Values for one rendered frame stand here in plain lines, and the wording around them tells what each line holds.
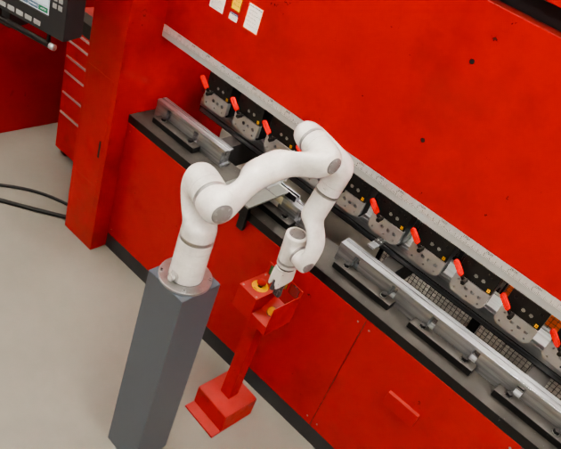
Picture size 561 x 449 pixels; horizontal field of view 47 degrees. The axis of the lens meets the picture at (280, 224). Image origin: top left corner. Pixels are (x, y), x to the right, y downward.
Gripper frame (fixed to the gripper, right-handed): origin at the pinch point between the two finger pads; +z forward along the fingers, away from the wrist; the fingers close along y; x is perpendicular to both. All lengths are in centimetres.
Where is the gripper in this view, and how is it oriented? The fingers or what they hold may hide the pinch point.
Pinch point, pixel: (277, 291)
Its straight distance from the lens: 256.6
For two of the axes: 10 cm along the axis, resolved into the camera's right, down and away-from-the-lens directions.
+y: -7.1, 3.1, -6.3
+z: -2.3, 7.4, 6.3
